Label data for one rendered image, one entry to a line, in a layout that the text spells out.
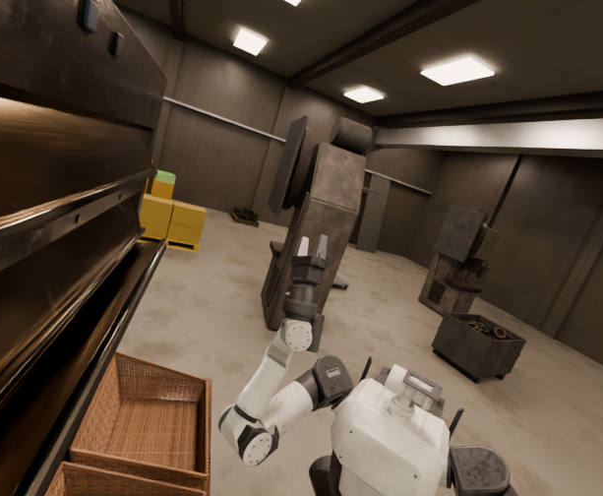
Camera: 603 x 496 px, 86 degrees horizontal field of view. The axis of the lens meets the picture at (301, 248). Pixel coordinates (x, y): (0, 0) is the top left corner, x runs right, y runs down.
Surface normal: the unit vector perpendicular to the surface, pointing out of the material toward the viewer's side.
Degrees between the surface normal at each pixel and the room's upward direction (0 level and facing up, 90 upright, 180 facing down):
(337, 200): 63
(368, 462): 90
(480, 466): 38
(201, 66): 90
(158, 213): 90
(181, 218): 90
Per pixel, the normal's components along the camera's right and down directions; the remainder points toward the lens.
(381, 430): -0.13, -0.63
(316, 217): 0.18, 0.31
